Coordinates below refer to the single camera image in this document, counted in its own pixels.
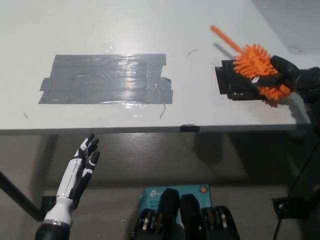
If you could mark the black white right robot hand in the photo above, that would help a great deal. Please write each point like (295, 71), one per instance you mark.
(285, 72)

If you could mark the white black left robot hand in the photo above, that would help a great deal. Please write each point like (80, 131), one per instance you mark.
(75, 177)

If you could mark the orange microfibre duster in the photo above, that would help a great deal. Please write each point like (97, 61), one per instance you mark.
(252, 62)

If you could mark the black robot body blocks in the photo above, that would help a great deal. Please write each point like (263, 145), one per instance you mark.
(170, 207)

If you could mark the black floor plate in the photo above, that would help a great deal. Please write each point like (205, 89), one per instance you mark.
(295, 207)
(48, 205)

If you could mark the black tape patch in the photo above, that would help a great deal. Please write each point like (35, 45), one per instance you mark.
(230, 80)

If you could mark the black table leg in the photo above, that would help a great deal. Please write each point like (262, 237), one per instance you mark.
(20, 197)

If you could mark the teal router box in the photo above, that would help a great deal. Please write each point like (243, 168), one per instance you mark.
(152, 195)

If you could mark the grey duct tape patch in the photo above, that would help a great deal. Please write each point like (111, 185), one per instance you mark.
(100, 80)

